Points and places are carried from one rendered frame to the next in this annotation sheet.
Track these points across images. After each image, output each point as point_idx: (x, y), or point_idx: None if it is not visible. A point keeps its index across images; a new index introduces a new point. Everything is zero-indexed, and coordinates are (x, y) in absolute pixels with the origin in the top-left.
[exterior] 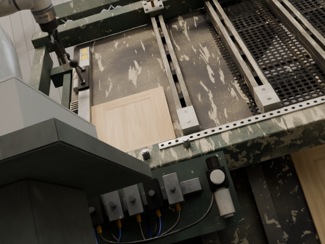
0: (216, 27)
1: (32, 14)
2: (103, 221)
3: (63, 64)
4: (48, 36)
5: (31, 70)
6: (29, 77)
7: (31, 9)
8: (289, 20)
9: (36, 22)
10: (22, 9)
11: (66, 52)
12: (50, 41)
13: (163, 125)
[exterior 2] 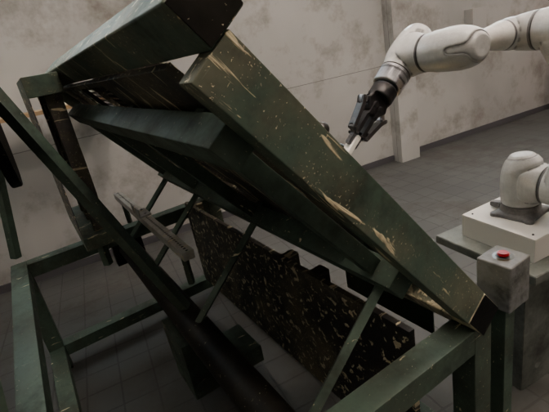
0: None
1: (408, 79)
2: None
3: (354, 149)
4: (382, 110)
5: (320, 123)
6: (342, 146)
7: (411, 76)
8: None
9: (401, 91)
10: (421, 72)
11: (348, 132)
12: (386, 120)
13: None
